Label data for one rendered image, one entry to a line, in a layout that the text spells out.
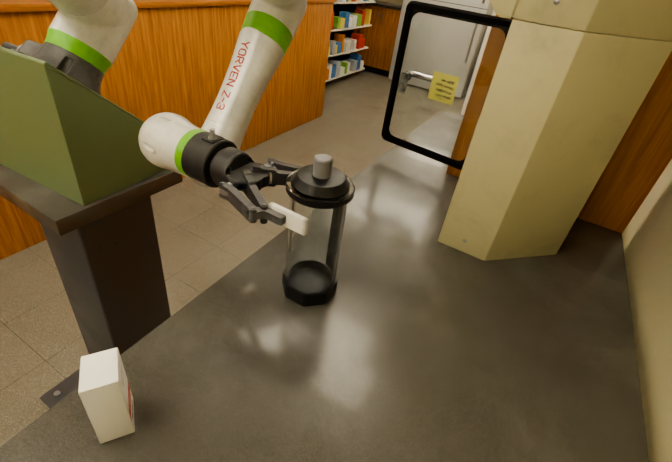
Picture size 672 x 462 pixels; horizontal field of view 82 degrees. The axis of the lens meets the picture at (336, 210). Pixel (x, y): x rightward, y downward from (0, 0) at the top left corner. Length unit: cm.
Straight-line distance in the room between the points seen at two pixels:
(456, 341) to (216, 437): 40
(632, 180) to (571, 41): 55
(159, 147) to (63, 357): 134
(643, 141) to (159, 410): 113
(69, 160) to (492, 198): 87
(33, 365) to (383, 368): 158
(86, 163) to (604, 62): 100
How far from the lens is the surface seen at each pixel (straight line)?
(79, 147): 95
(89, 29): 104
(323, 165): 57
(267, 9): 98
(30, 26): 229
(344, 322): 69
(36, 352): 204
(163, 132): 78
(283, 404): 60
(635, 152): 119
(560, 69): 77
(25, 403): 190
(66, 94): 92
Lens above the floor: 146
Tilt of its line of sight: 33 degrees down
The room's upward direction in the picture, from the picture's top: 8 degrees clockwise
